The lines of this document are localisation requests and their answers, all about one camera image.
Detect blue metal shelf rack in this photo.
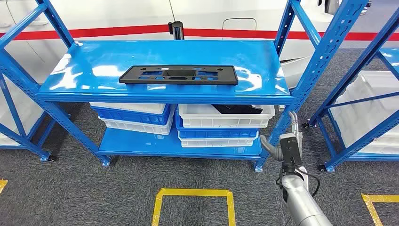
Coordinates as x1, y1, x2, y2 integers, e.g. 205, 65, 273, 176
0, 0, 370, 173
302, 12, 399, 173
0, 73, 57, 163

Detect black plastic part in crate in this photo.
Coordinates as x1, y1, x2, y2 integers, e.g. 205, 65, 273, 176
212, 104, 263, 115

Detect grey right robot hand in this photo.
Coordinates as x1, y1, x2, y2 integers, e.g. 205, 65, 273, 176
260, 111, 304, 162

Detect black plastic plate bracket part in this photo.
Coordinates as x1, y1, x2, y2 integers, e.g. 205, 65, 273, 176
119, 65, 239, 86

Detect large white plastic crate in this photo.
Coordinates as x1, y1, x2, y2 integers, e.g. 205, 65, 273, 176
0, 78, 44, 146
329, 70, 399, 155

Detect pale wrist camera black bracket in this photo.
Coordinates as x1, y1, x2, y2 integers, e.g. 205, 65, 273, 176
279, 132, 303, 174

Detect black stanchion post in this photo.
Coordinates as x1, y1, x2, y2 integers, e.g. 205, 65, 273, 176
168, 21, 185, 40

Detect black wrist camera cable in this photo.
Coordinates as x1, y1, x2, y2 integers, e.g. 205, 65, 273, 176
296, 169, 321, 198

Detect white car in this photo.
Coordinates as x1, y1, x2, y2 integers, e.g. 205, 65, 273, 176
0, 0, 343, 89

